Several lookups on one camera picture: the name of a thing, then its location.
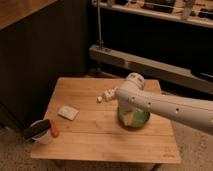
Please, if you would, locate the white sponge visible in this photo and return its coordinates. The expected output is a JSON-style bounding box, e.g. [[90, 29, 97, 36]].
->
[[58, 106, 78, 121]]

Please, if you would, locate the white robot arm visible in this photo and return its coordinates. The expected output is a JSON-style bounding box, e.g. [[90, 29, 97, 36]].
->
[[115, 73, 213, 135]]

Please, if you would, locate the green ceramic bowl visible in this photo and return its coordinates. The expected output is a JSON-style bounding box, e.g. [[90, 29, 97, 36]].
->
[[117, 108, 150, 128]]

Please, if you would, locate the white tube with cap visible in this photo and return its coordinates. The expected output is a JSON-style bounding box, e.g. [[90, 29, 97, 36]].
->
[[97, 88, 116, 103]]

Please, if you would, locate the wooden table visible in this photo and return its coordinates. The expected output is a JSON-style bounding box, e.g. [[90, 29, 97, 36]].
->
[[31, 77, 181, 163]]

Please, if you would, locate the orange carrot toy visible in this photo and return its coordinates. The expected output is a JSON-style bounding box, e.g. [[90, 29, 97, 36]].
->
[[50, 120, 59, 138]]

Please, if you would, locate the black flat item in cup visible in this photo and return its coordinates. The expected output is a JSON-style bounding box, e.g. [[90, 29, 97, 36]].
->
[[23, 119, 51, 140]]

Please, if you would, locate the white cup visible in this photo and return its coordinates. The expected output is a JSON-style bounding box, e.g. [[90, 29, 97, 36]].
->
[[30, 119, 52, 144]]

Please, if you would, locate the wooden cabinet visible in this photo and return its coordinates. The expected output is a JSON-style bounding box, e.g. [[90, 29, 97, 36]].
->
[[0, 0, 88, 131]]

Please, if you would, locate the metal shelf rack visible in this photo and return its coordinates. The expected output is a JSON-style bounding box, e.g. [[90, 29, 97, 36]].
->
[[89, 3, 213, 95]]

